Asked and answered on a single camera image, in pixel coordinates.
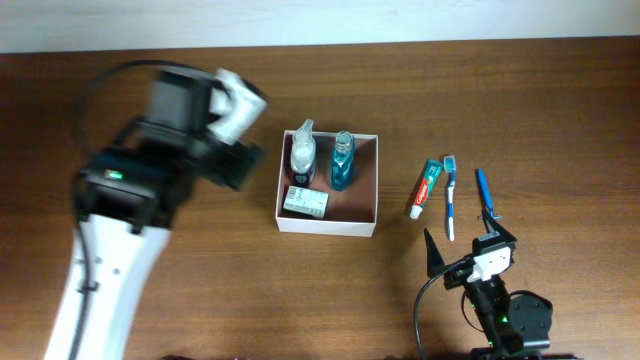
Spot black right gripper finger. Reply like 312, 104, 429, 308
482, 215, 517, 245
424, 228, 445, 278

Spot blue mouthwash bottle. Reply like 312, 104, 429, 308
331, 131, 355, 191

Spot green white soap box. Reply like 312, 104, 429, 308
283, 186, 329, 219

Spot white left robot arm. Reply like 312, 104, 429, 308
45, 61, 267, 359

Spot blue razor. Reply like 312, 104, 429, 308
476, 169, 502, 220

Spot blue white toothbrush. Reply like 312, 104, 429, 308
443, 155, 457, 242

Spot Colgate toothpaste tube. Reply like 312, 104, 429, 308
410, 160, 444, 220

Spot foam soap pump bottle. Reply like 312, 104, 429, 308
290, 119, 316, 188

